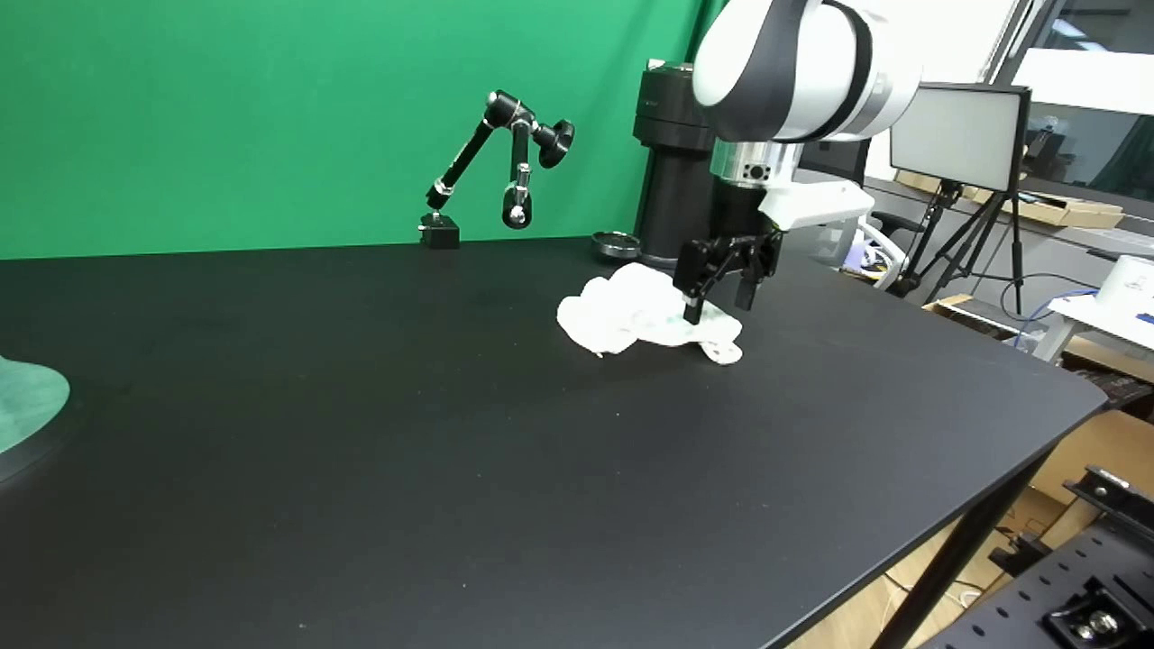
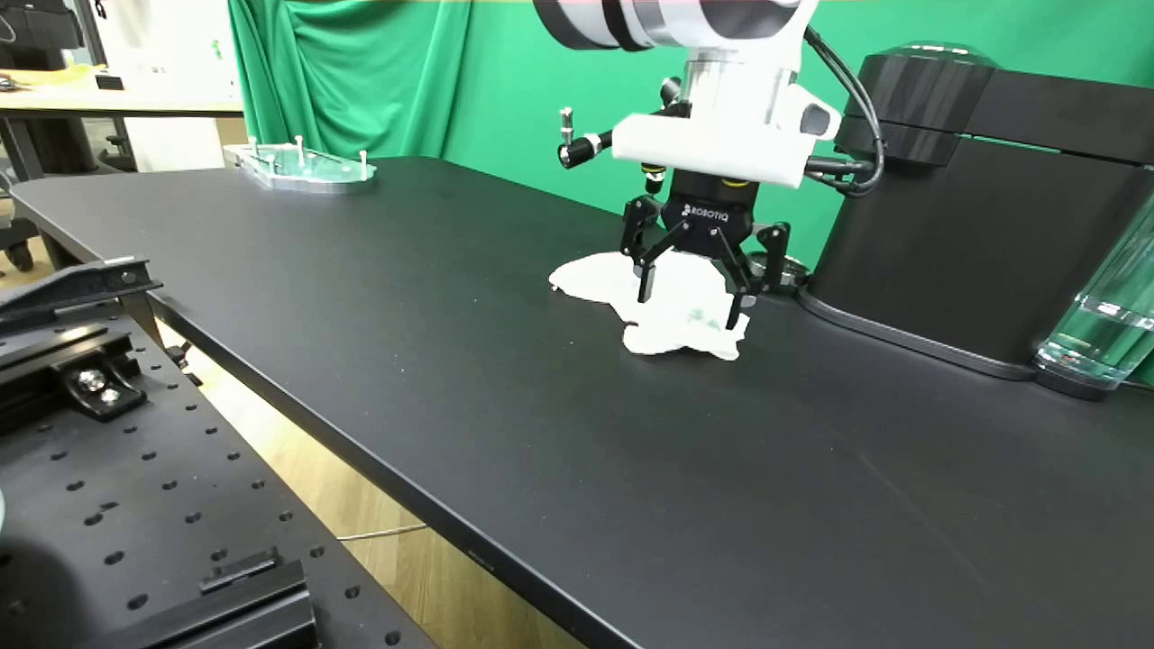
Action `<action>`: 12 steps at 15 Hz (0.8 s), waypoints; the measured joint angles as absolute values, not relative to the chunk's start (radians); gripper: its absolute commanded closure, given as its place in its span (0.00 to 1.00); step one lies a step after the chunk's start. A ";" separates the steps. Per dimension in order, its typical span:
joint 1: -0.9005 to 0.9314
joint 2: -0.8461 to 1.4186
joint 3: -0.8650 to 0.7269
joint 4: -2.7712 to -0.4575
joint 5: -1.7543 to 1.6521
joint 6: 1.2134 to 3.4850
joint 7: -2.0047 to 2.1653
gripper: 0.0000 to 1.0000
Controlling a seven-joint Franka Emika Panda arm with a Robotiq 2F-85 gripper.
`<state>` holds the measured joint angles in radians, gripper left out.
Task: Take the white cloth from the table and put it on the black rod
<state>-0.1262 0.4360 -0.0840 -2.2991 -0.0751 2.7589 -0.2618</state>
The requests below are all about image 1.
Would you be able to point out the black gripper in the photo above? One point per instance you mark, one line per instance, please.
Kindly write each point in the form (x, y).
(742, 199)

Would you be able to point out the white cloth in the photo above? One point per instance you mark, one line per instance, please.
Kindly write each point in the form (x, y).
(624, 307)

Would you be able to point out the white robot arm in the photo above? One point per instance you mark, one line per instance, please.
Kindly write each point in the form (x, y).
(795, 61)

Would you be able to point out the black tripod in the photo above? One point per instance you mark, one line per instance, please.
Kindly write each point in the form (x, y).
(961, 248)

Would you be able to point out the grey panel screen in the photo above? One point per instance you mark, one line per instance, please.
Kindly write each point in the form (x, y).
(961, 140)

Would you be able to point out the black table leg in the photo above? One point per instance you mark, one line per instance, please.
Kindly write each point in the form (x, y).
(951, 563)

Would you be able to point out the white paper sheets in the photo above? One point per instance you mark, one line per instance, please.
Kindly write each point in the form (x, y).
(1113, 301)

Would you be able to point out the brown cardboard box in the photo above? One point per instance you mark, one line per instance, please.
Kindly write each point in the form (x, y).
(1106, 452)

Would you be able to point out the black perforated breadboard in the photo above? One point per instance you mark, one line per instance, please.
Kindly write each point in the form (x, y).
(1022, 615)

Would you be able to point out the green backdrop curtain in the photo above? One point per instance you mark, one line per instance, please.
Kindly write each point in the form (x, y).
(240, 119)

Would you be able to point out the black clamp with silver screw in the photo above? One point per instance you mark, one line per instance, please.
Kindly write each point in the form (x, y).
(1099, 618)

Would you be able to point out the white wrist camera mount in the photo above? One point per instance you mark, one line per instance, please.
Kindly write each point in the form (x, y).
(818, 205)

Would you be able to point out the black metal rail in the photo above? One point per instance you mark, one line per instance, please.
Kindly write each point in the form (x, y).
(1113, 492)

